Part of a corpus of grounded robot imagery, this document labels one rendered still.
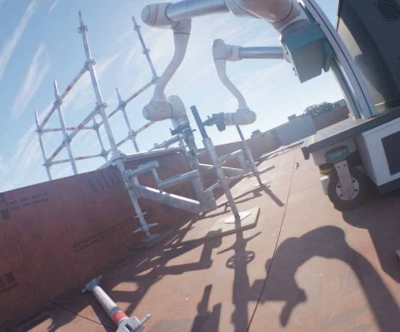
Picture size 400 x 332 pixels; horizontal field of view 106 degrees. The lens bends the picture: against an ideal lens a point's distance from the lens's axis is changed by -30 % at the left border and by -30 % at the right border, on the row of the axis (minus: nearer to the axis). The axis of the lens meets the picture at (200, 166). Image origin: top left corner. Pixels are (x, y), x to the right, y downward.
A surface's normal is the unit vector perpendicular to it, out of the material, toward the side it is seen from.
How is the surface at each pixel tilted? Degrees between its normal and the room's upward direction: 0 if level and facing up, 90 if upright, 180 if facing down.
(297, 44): 90
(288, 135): 90
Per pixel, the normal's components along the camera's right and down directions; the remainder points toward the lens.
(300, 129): -0.44, 0.15
